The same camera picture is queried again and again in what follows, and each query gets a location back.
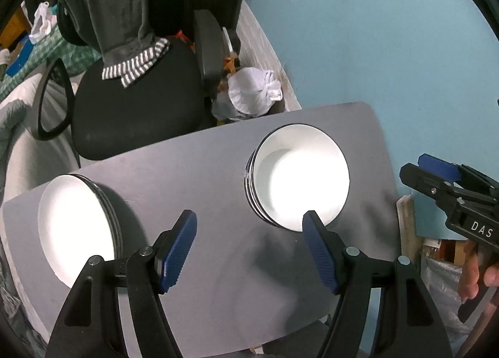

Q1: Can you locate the black office chair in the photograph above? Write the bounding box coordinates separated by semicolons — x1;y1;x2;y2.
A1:
36;0;254;162

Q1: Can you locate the green checkered bag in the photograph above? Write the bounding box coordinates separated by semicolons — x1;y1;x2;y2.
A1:
0;32;103;99

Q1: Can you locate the small white plastic bag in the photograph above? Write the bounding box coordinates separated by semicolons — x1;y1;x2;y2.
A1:
29;1;52;45

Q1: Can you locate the clear plastic bag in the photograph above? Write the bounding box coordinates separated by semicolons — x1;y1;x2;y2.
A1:
420;254;482;347

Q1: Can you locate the orange tool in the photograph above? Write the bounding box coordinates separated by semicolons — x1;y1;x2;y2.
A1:
218;28;240;91

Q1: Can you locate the dark grey garment striped cuff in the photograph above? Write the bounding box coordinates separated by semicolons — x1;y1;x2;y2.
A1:
52;0;171;89

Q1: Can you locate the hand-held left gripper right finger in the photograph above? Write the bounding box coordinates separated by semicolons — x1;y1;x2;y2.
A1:
303;210;453;358

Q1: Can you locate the blue box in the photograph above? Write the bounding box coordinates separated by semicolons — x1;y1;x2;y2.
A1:
5;39;35;78

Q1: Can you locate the white bowl with dark rim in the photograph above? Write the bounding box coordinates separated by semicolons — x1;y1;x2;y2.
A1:
245;147;281;228
244;151;274;224
249;123;351;233

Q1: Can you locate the person's right hand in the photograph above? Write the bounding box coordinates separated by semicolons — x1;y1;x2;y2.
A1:
458;253;499;301

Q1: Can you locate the white plate with dark rim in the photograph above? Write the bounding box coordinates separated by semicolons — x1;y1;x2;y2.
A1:
74;174;122;261
37;173;118;290
80;174;126;257

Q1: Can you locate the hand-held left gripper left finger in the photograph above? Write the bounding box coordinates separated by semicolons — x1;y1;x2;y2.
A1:
45;209;198;358

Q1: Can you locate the large tied white plastic bag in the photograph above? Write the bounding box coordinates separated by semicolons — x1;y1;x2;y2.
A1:
212;66;283;121

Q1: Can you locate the wooden board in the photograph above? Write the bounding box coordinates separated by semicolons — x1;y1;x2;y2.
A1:
396;194;424;265

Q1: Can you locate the grey duvet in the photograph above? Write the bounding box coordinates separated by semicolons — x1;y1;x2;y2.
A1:
0;69;80;206

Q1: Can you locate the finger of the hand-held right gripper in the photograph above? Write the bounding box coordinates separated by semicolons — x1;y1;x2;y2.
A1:
399;163;453;206
418;154;464;184

